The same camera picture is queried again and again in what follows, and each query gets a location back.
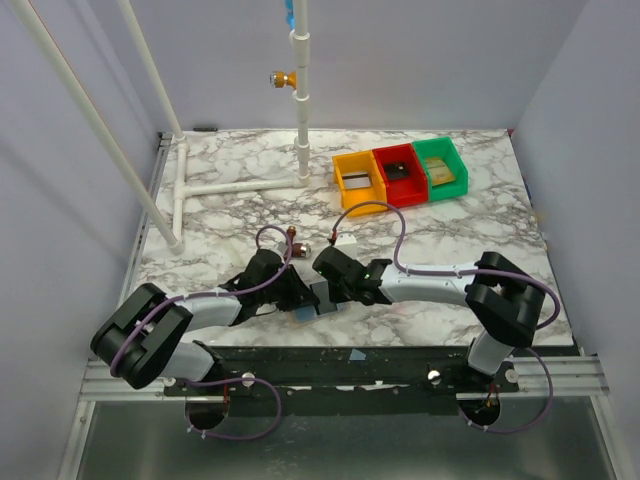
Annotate beige card holder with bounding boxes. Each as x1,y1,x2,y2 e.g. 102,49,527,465
291,296,348,325

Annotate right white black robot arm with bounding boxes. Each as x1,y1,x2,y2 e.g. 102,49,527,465
312,247,546,377

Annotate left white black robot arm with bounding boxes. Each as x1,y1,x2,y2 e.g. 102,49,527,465
90,249,319,390

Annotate white card in yellow bin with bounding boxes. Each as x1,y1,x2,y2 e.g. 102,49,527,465
342,171,372,190

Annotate black card in red bin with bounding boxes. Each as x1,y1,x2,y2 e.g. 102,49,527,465
384,162,410,182

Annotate gold card in green bin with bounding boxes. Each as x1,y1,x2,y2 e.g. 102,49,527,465
425,156,455,187

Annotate brown metal pipe fitting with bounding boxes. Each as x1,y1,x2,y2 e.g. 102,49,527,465
283,225,311,260

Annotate red plastic bin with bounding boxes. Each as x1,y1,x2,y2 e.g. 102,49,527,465
372,143,429,208

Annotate yellow plastic bin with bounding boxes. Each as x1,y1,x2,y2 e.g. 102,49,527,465
332,150,387,217

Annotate green plastic bin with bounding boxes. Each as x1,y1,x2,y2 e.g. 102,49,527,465
412,137,469,203

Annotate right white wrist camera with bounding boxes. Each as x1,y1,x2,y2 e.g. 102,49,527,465
334,233,358,258

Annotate blue sticker on rail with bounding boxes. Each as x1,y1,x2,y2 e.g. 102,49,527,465
349,349,366,361

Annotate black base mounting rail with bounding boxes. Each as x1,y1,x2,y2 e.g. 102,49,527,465
102,338,584,419

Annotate white PVC pipe frame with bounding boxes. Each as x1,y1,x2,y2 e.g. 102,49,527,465
10,1,311,255

